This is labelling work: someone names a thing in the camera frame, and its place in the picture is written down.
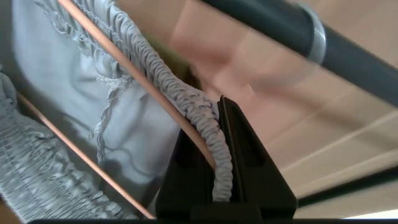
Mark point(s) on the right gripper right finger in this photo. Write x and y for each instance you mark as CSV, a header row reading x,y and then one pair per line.
x,y
264,193

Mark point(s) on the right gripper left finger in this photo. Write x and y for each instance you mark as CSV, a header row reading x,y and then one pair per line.
x,y
186,186

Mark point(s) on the pink clothes hanger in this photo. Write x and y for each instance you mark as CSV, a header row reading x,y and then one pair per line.
x,y
140,77

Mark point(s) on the pale grey garment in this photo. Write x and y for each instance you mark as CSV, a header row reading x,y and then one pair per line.
x,y
62,93

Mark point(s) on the black clothes rack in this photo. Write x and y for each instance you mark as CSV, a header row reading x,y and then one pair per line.
x,y
357,59

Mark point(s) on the beige curtain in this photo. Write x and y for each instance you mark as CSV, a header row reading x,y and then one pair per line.
x,y
326,130

